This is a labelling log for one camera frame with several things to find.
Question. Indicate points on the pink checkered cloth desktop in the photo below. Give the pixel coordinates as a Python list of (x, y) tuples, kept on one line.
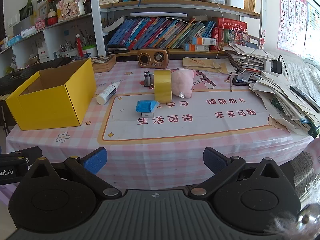
[(155, 155)]

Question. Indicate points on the white spray bottle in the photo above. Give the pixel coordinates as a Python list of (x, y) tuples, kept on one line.
[(106, 95)]

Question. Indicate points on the lucky cat ornament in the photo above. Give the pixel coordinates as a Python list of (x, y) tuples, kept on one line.
[(71, 5)]

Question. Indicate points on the blue tissue pack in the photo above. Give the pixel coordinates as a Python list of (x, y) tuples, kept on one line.
[(14, 41)]

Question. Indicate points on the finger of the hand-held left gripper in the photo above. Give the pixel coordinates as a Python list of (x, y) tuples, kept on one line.
[(31, 155)]

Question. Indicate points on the grey blanket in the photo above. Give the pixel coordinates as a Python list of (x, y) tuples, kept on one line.
[(300, 72)]

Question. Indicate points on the row of blue books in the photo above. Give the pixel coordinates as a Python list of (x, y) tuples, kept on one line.
[(155, 33)]

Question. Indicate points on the plant picture frame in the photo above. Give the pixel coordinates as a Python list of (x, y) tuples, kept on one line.
[(26, 11)]

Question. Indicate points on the messy stack of papers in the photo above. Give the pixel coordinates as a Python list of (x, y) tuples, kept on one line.
[(280, 100)]

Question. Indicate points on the brown retro radio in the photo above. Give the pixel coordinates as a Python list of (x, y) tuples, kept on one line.
[(152, 58)]

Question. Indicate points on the black stapler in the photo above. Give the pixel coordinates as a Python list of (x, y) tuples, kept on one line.
[(117, 49)]

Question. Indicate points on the yellow cardboard box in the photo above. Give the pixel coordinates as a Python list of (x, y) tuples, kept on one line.
[(50, 105)]

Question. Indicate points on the black keyboard piano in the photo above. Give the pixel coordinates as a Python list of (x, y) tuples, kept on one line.
[(10, 82)]

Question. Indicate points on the pink small box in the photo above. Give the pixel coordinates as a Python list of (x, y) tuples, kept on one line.
[(40, 25)]

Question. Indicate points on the red white doll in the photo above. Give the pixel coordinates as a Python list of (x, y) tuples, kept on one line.
[(52, 18)]

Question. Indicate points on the wooden chessboard box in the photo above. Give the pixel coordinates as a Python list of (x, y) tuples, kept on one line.
[(102, 63)]

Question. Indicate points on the white jar green rim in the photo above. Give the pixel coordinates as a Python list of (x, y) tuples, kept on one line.
[(89, 51)]

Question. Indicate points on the brown envelopes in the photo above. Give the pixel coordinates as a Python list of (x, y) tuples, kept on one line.
[(205, 63)]

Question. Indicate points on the red marker bottle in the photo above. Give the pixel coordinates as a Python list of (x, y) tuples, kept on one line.
[(79, 46)]

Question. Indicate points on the white bookshelf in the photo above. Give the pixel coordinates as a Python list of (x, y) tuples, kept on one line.
[(95, 17)]

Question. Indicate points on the black flat bar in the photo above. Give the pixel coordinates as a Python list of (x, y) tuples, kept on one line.
[(303, 97)]

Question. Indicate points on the white pen container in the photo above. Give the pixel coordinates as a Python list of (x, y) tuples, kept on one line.
[(70, 53)]

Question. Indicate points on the red thick books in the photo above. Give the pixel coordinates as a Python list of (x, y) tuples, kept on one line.
[(231, 23)]

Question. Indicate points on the pink alphabet poster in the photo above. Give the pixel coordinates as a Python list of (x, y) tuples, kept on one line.
[(291, 17)]

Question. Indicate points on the yellow tape roll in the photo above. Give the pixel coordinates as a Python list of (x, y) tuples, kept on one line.
[(162, 87)]

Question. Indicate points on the fluffy charm with metal bell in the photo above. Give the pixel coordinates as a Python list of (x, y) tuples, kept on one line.
[(300, 220)]

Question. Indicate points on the orange blue small box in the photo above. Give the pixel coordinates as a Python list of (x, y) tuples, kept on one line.
[(203, 41), (196, 47)]

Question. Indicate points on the red white tissue box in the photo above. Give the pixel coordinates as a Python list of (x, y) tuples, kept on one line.
[(44, 55)]

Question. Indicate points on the brown bowl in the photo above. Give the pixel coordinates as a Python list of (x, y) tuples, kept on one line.
[(33, 60)]

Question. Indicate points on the black power adapter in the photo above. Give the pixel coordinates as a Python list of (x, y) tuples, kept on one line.
[(277, 66)]

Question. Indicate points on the pink plush toy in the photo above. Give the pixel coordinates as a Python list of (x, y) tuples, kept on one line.
[(181, 82)]

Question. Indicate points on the white flat box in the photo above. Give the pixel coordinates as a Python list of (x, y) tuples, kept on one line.
[(31, 32)]

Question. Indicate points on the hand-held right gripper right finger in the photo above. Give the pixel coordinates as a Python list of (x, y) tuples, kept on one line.
[(215, 160)]

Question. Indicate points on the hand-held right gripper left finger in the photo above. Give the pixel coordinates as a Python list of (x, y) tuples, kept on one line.
[(96, 158)]

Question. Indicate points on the blue packet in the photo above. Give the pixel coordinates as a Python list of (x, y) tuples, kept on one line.
[(146, 106)]

